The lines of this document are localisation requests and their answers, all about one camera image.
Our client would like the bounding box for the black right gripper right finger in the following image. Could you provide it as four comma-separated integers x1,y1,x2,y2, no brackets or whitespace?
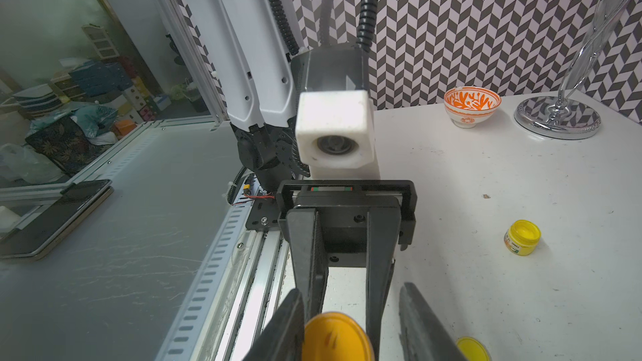
399,282,466,361

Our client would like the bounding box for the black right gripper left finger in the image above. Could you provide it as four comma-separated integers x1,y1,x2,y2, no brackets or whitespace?
242,288,305,361

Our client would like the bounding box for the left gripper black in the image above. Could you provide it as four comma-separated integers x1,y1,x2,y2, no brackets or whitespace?
276,180,417,346

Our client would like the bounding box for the orange paint jar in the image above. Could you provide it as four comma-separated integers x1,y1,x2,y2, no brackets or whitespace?
302,312,376,361

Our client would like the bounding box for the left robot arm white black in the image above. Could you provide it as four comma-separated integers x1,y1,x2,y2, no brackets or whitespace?
196,0,417,349

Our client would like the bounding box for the yellow jar lid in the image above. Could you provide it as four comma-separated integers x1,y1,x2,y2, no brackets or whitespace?
456,337,492,361

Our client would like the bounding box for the yellow paint jar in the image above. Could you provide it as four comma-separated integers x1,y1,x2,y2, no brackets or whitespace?
503,220,542,257

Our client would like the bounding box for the orange patterned ceramic bowl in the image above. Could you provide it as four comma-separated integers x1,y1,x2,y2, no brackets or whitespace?
444,86,502,129

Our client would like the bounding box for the chrome glass holder stand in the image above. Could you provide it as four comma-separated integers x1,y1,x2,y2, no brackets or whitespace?
514,0,631,140

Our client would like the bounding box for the black smartphone on ledge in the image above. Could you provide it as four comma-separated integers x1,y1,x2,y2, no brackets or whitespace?
1,180,114,261

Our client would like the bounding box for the cluttered storage shelves background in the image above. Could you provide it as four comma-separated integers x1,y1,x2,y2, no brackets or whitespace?
1,24,207,188

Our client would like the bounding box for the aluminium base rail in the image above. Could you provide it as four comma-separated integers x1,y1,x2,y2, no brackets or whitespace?
156,200,294,360

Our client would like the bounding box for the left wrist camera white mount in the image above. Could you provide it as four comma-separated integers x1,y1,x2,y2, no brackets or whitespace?
295,90,381,180

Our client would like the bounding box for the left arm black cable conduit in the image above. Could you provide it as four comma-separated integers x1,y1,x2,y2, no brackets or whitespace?
255,0,381,56

